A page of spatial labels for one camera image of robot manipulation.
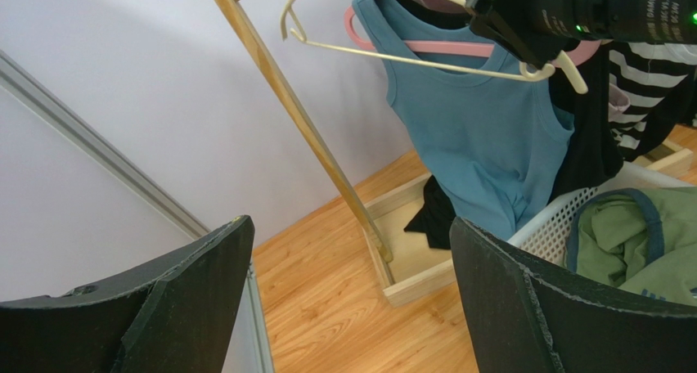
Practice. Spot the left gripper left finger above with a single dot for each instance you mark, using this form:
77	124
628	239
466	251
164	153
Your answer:
174	313

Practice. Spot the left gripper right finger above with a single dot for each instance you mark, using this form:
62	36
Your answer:
525	314

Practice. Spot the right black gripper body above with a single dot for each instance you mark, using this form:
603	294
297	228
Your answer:
534	31

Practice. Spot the pink hanger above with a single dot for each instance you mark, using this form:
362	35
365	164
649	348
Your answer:
580	54

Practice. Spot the blue tank top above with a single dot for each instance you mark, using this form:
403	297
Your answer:
494	145

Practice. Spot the green tank top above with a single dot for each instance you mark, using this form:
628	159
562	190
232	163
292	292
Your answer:
642	241

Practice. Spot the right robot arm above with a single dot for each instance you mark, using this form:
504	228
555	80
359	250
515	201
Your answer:
636	21

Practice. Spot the striped tank top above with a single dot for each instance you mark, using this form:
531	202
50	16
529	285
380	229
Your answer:
660	84

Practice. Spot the black tank top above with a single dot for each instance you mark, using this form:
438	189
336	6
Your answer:
591	156

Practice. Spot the wooden clothes rack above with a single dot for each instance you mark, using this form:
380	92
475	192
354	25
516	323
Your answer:
406	269

